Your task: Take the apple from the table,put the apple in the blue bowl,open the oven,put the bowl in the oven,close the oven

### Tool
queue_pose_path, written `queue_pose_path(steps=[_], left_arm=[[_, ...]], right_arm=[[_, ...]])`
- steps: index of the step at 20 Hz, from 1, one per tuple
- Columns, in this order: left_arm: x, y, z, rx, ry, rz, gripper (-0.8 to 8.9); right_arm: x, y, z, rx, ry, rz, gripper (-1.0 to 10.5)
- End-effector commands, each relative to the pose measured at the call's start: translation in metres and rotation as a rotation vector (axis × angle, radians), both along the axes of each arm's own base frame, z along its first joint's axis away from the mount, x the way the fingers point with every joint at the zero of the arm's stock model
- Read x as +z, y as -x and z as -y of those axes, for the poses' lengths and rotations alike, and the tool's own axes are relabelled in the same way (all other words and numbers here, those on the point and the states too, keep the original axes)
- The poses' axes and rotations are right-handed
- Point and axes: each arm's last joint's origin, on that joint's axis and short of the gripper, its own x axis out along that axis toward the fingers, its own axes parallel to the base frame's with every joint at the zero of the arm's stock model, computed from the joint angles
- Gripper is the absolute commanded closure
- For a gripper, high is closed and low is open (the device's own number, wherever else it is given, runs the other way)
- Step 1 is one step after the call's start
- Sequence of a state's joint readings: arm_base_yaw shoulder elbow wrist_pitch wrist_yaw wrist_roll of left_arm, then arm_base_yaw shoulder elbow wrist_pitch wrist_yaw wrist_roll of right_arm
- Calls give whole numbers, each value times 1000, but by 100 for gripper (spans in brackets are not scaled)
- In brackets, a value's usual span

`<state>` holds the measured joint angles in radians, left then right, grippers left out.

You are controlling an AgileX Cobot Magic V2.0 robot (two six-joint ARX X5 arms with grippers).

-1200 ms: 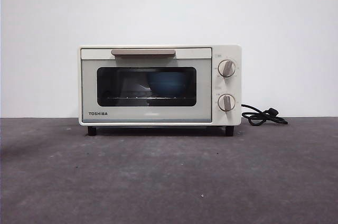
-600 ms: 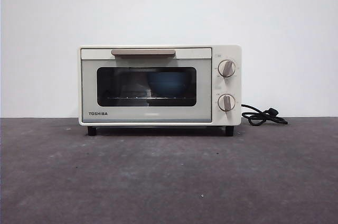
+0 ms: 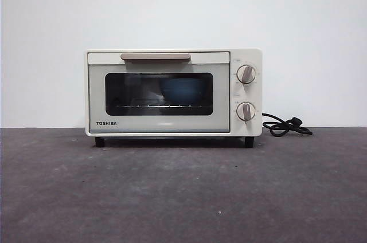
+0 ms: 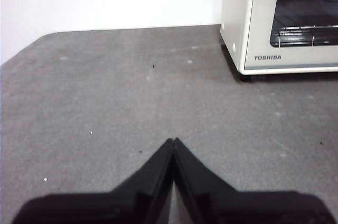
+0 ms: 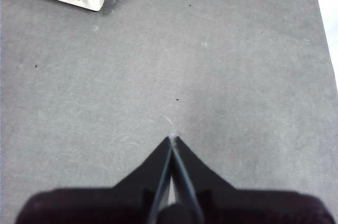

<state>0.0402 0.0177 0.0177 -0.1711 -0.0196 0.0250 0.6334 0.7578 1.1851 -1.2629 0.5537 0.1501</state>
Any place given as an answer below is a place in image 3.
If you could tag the blue bowl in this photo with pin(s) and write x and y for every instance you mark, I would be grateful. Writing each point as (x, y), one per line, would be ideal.
(180, 91)

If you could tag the oven door with glass window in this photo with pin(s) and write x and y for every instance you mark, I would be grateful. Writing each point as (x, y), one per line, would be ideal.
(160, 124)

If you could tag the beige oven knob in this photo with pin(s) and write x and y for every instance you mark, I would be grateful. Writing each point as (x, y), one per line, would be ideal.
(246, 74)
(246, 111)

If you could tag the cream Toshiba toaster oven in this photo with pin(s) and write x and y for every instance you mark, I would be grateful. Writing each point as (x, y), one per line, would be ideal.
(246, 54)

